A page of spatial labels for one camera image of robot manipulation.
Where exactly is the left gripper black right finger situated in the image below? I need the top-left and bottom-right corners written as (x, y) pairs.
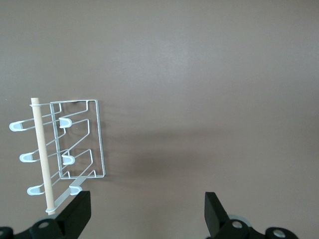
top-left (204, 191), bottom-right (301, 239)

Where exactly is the white wire rack with dowel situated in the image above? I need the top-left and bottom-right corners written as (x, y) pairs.
top-left (9, 97), bottom-right (106, 216)

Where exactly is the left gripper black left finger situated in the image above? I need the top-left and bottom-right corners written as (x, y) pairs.
top-left (0, 190), bottom-right (92, 239)

